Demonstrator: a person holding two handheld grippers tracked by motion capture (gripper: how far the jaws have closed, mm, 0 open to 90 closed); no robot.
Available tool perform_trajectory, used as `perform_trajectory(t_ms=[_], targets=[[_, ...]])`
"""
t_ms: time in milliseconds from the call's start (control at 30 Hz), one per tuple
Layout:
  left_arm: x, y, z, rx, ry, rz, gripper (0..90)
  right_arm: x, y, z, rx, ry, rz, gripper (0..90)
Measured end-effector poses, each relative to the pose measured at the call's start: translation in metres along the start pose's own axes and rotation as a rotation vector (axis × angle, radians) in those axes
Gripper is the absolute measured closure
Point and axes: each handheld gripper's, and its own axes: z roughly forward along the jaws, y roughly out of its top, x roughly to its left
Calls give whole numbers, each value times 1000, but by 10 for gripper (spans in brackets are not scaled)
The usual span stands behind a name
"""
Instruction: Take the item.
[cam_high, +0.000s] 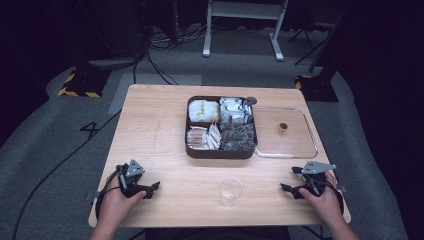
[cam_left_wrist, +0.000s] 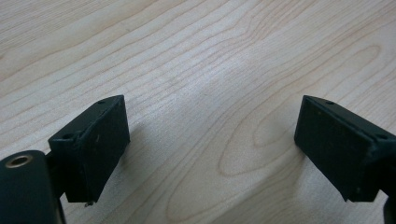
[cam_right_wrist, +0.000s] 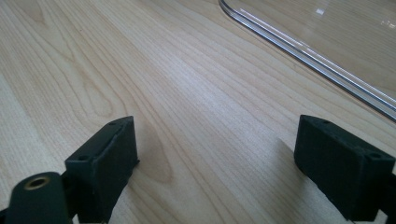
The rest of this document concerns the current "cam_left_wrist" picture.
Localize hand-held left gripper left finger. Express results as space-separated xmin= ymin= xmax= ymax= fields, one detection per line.
xmin=48 ymin=94 xmax=131 ymax=207

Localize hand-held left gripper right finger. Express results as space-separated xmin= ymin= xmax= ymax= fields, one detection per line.
xmin=293 ymin=94 xmax=396 ymax=203

